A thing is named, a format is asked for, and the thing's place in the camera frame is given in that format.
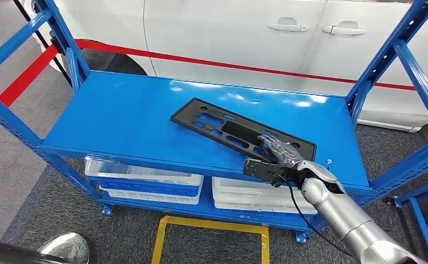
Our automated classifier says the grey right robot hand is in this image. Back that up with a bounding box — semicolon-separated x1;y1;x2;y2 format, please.
257;134;305;169

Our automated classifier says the black plastic panel part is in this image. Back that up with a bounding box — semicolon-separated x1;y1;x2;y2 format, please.
170;97;317;163

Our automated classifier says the blue metal shelf rack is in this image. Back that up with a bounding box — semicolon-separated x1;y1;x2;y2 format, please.
394;177;428;264
0;0;428;244

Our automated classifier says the red barrier belt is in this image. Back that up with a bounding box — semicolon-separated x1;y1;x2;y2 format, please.
74;39;428;96
0;44;59;136

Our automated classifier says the white car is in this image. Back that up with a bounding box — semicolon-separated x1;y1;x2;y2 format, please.
24;0;428;134

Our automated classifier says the blue plastic bin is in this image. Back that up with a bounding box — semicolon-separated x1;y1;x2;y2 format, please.
90;177;202;198

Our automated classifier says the yellow floor tape square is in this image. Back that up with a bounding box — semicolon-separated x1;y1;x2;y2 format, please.
151;216;270;264

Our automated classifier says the black barrier pole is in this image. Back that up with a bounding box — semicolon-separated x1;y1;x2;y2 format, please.
12;0;73;86

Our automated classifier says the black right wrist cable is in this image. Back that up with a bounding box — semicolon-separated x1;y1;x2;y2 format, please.
272;172;352;257

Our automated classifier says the white car door handle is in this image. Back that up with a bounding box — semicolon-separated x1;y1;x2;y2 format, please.
322;21;367;36
267;17;309;33

